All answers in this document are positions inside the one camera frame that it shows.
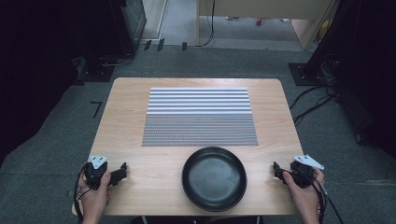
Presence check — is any black round plate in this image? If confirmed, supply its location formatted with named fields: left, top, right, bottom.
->
left=181, top=146, right=248, bottom=213

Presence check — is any black stand foot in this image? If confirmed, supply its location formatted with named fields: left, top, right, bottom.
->
left=73, top=55, right=116, bottom=86

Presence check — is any black stand base plate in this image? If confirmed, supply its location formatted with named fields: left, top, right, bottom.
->
left=288, top=62, right=330, bottom=87

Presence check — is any black tape corner mark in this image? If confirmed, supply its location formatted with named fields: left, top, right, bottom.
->
left=90, top=101, right=103, bottom=119

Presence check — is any left hand-held gripper cable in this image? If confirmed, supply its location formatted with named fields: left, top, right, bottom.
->
left=73, top=162, right=92, bottom=224

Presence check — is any person's left hand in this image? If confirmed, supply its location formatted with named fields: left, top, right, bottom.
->
left=78, top=170, right=112, bottom=209

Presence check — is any right hand-held gripper cable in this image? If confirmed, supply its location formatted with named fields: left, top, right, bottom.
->
left=281, top=167, right=346, bottom=224

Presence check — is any black floor cables bundle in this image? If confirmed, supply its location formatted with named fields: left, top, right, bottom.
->
left=289, top=54, right=342, bottom=127

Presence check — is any hand-held gripper cable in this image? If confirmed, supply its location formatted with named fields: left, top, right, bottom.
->
left=73, top=162, right=92, bottom=224
left=281, top=167, right=346, bottom=224

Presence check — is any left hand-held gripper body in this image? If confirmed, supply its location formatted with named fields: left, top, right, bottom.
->
left=84, top=154, right=109, bottom=191

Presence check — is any person's right hand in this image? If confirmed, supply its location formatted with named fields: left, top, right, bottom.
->
left=282, top=167, right=326, bottom=206

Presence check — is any striped grey white placemat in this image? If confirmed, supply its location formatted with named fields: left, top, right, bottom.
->
left=141, top=87, right=260, bottom=147

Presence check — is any light wooden cabinet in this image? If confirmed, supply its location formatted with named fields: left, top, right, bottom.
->
left=195, top=0, right=340, bottom=51

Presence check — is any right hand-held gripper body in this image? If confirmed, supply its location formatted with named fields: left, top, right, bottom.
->
left=289, top=154, right=325, bottom=189

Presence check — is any black hanging cable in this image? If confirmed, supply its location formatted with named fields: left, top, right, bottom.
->
left=196, top=0, right=217, bottom=49

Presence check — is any black floor cable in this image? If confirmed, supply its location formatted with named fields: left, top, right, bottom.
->
left=100, top=43, right=148, bottom=67

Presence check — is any dark equipment case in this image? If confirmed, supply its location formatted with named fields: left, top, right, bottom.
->
left=120, top=0, right=148, bottom=55

